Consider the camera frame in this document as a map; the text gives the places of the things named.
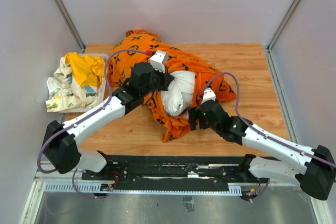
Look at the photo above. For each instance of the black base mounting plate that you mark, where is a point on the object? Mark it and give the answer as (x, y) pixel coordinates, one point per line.
(171, 169)

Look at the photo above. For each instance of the left aluminium corner post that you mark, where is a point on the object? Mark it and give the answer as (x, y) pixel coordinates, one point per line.
(69, 23)

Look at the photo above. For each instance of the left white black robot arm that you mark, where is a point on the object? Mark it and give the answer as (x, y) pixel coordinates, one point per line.
(61, 141)

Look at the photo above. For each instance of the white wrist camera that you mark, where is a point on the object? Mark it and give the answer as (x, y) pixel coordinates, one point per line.
(208, 95)
(158, 61)

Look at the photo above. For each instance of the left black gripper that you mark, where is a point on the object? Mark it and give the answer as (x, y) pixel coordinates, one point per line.
(166, 79)

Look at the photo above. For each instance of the white pillow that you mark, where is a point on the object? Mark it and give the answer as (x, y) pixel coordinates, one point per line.
(180, 93)

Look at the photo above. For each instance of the orange black-patterned plush pillowcase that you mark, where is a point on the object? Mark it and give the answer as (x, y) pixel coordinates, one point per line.
(130, 51)

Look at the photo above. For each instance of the white plastic bin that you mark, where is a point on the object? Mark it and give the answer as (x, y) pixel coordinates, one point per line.
(103, 87)

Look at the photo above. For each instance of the aluminium corner post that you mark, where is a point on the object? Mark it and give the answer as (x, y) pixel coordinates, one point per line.
(69, 23)
(283, 24)

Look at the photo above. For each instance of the right aluminium corner post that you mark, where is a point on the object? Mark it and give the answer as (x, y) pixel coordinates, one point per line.
(283, 24)

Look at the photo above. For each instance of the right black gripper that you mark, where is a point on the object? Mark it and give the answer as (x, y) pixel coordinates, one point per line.
(192, 115)

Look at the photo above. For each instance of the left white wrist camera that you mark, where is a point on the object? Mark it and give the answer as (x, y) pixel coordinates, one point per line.
(158, 61)

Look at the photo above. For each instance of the grey slotted cable duct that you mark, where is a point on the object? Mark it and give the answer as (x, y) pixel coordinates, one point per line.
(146, 187)

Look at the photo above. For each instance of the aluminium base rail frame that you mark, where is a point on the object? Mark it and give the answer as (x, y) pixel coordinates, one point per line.
(47, 180)

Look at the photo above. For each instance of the yellow and white floral cloth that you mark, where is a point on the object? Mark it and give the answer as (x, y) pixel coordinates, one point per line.
(76, 82)

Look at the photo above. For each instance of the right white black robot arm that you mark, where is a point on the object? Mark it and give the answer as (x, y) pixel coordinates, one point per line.
(311, 169)

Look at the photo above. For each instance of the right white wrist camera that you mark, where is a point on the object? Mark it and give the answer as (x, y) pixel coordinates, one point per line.
(208, 95)

